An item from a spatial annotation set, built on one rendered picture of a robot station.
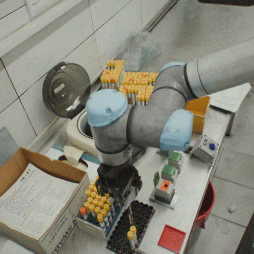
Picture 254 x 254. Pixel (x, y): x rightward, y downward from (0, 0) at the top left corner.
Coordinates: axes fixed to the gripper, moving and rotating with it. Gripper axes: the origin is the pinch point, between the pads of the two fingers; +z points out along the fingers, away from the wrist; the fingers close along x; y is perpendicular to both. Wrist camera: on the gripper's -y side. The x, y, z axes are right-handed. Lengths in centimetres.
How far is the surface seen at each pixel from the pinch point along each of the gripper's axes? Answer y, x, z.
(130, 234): 6.7, 3.2, 7.2
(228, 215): -68, 29, 105
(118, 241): 6.9, -1.3, 15.6
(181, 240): -1.8, 15.2, 17.7
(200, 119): -46.6, 7.7, 9.8
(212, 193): -51, 17, 62
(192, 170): -27.9, 10.8, 17.9
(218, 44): -121, -2, 18
